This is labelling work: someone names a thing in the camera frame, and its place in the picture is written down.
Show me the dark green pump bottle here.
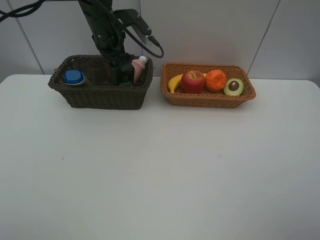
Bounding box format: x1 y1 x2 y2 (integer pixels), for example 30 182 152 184
111 63 135 87

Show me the white shampoo bottle blue cap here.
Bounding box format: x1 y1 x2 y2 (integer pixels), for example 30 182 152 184
64 69 91 86

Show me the dark brown wicker basket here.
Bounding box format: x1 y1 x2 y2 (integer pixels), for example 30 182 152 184
48 55 154 110

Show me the translucent pink plastic cup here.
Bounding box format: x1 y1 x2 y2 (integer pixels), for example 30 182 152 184
88 58 110 86

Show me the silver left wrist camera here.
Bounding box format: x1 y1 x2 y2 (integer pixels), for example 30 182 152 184
113 9 152 45

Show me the red apple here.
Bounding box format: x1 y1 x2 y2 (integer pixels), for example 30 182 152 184
180 70 205 94

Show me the orange mandarin fruit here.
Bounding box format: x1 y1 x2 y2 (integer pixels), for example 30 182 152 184
204 69 227 93

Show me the yellow banana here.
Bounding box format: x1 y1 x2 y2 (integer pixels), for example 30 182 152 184
167 73 206 93

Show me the small pink lotion bottle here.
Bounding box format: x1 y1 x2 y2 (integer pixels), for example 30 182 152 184
131 56 149 84

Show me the light brown wicker basket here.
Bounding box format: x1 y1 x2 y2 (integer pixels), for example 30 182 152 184
160 62 256 108

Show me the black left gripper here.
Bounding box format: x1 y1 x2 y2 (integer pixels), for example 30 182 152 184
91 27 135 84

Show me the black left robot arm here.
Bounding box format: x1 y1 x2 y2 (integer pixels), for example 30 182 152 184
78 0 135 87

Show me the halved avocado with pit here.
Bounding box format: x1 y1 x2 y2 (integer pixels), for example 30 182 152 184
223 78 244 96

